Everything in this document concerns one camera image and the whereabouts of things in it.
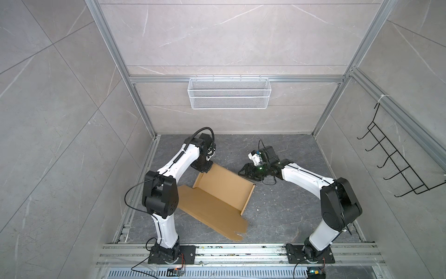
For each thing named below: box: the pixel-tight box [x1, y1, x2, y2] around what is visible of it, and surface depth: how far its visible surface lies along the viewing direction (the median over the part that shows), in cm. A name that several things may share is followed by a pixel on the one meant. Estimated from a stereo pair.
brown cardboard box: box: [177, 163, 257, 242], surface depth 87 cm
